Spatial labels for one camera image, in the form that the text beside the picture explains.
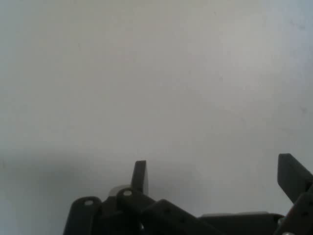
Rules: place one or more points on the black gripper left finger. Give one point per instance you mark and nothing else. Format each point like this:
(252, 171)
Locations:
(137, 208)

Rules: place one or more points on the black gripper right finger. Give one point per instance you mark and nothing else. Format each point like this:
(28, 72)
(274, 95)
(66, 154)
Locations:
(291, 178)

